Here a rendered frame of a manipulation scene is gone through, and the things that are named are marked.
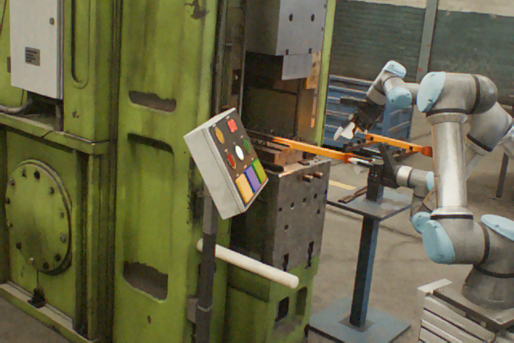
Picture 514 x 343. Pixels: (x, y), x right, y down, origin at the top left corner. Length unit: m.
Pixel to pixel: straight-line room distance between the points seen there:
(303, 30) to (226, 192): 0.86
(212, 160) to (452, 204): 0.69
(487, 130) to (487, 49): 7.95
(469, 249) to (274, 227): 0.97
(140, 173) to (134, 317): 0.63
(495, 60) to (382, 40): 1.89
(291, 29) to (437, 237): 1.05
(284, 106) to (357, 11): 8.17
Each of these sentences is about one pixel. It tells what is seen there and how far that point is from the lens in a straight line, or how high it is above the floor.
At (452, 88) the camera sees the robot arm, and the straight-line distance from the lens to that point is 1.84.
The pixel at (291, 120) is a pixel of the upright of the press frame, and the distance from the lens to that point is 2.86.
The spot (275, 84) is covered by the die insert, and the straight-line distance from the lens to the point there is 2.58.
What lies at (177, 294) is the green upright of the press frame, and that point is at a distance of 2.59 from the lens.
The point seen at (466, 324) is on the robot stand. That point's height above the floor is 0.74.
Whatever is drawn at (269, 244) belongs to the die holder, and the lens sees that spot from 2.56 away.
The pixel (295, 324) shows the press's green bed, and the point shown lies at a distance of 2.96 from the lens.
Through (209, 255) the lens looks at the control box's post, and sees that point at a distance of 2.17.
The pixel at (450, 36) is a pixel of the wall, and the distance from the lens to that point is 10.26.
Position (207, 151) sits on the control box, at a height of 1.13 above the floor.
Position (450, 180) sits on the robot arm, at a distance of 1.80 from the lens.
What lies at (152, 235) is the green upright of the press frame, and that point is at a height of 0.58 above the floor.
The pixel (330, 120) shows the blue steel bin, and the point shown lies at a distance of 6.40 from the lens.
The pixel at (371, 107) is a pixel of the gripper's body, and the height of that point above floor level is 1.21.
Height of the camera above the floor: 1.62
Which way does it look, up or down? 15 degrees down
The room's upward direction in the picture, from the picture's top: 5 degrees clockwise
